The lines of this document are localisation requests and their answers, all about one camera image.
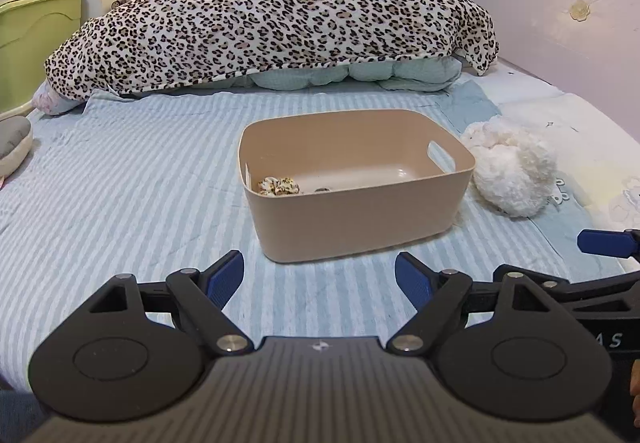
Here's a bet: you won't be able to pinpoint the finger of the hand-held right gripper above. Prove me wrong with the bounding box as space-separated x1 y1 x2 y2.
492 264 640 306
576 229 640 260

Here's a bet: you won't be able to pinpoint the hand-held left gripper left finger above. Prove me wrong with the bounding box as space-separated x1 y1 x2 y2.
86 250 255 357

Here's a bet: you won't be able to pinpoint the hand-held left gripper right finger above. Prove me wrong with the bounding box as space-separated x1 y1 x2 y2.
386 251 556 357

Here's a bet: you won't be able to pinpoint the beige plastic storage bin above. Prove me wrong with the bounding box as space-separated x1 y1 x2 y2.
237 109 477 264

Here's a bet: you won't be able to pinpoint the floral fabric scrunchie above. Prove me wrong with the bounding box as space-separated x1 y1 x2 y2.
256 176 302 196

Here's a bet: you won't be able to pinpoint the person's right hand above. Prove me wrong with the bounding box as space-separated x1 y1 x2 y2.
630 359 640 430

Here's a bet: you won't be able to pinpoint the white quilted mattress pad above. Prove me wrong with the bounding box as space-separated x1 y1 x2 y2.
480 60 640 274

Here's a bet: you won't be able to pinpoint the white fluffy plush toy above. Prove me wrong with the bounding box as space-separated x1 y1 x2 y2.
460 115 559 218

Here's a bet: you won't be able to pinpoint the blue striped bed sheet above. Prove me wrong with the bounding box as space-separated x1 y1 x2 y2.
0 73 623 391

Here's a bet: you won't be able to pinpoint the light blue checked quilt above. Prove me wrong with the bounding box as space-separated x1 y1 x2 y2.
235 54 463 94

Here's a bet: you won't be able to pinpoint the pink headboard with flower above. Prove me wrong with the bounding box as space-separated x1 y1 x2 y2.
462 0 640 116

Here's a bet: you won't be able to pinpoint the person's blue jeans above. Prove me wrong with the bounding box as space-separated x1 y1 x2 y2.
0 388 53 443

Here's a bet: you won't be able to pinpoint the pale floral pillow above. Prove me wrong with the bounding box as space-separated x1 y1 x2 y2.
32 82 92 116

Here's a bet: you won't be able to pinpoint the grey and white cushion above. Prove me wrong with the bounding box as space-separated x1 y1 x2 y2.
0 115 35 180

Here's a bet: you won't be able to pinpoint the leopard print blanket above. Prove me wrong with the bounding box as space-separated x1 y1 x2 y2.
44 0 500 101

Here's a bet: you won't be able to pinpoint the green wooden furniture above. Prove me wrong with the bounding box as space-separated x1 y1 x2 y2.
0 0 87 120

